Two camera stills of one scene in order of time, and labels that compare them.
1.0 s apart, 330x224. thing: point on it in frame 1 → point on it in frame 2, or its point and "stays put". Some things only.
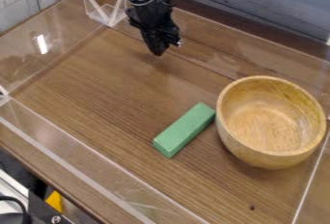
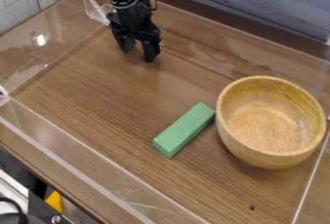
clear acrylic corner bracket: [107, 14] stays put
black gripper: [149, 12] → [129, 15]
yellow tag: [55, 201] stays put
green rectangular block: [172, 138] stays put
